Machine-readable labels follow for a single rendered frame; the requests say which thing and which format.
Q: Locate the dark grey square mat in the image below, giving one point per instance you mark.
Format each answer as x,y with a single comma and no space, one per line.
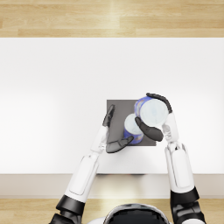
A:
118,122

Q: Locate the blue can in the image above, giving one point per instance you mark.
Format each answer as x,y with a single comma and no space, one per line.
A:
152,110
132,130

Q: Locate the dark round robot body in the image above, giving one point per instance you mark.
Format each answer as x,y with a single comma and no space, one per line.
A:
136,214

